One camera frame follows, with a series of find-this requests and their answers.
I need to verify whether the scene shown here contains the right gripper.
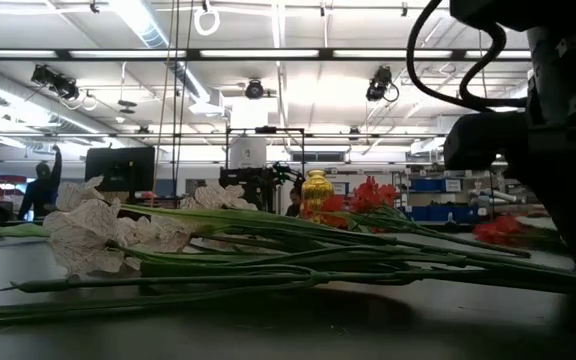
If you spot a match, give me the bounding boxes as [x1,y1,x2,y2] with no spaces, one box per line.
[506,24,576,274]

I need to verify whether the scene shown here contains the red artificial flower bunch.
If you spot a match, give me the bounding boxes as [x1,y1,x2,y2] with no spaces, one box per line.
[312,174,533,260]
[471,214,569,254]

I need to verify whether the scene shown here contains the white artificial flower bunch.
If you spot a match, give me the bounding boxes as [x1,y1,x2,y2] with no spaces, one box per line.
[0,175,576,321]

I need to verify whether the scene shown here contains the yellow glass vase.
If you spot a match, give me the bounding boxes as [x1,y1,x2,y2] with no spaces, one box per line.
[300,168,336,224]

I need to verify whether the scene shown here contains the blue storage bin row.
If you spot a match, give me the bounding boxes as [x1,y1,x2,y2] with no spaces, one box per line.
[397,202,479,224]

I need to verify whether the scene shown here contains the person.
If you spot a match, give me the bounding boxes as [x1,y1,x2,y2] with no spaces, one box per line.
[285,187,303,219]
[17,144,64,222]

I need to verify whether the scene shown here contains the black background robot equipment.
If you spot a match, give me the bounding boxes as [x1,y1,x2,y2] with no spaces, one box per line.
[219,162,305,217]

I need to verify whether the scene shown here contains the white box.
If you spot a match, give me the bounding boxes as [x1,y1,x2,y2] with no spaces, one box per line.
[229,137,268,170]

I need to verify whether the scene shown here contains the black overhead light bar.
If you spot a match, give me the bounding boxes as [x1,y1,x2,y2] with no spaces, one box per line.
[0,47,534,63]

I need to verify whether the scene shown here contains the black computer monitor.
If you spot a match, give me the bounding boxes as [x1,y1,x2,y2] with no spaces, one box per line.
[84,146,156,204]

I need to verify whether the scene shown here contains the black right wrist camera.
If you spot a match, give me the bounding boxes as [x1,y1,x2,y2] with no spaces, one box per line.
[442,111,530,172]

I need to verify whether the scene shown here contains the black overhead rig camera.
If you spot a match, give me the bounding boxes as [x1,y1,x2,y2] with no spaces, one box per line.
[30,63,81,102]
[365,64,401,104]
[244,78,266,101]

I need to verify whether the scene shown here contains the black background rig frame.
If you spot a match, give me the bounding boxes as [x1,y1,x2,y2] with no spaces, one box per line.
[225,126,307,214]

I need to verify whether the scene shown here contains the black hanging cable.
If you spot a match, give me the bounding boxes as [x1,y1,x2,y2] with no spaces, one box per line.
[172,0,183,209]

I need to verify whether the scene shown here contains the white cable ring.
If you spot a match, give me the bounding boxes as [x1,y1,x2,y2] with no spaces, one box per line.
[193,3,221,37]

